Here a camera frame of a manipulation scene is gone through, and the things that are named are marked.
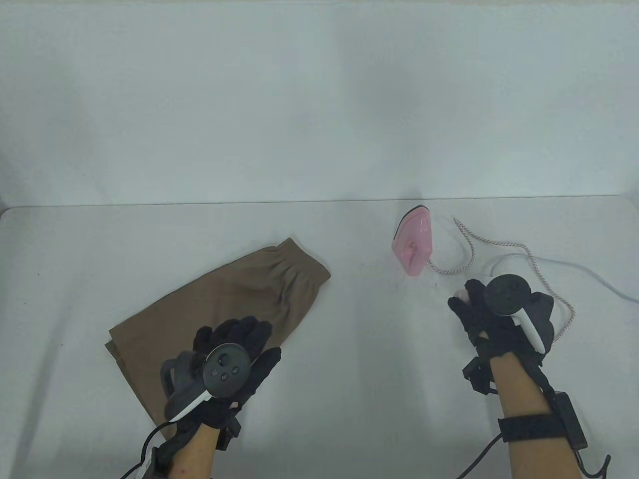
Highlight person's left hand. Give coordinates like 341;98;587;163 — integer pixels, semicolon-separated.
177;317;282;431

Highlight person's right hand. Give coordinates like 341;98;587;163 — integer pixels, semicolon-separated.
448;279;545;360

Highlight brown shorts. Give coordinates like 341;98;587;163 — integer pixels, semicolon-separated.
104;238;331;426

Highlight pink white braided cord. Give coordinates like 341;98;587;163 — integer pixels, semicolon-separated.
428;216;576;344

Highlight pink electric iron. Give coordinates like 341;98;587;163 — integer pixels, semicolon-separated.
391;206;432;277

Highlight person's left forearm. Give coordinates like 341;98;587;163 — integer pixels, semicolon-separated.
170;424;223;479

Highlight person's right forearm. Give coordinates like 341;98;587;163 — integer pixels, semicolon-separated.
492;349;580;479

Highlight white table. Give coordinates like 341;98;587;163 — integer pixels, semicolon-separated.
0;196;639;479

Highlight black sensor box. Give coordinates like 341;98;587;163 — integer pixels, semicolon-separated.
552;393;588;450
141;443;174;479

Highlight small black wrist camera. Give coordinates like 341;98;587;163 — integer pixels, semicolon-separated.
462;357;495;395
218;417;244;452

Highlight black wrist strap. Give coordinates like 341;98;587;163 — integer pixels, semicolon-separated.
498;414;555;442

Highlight white power cable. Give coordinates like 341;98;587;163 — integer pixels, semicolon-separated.
487;254;639;301

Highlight black cable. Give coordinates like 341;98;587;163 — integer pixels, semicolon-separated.
574;448;612;479
464;434;502;479
120;422;171;479

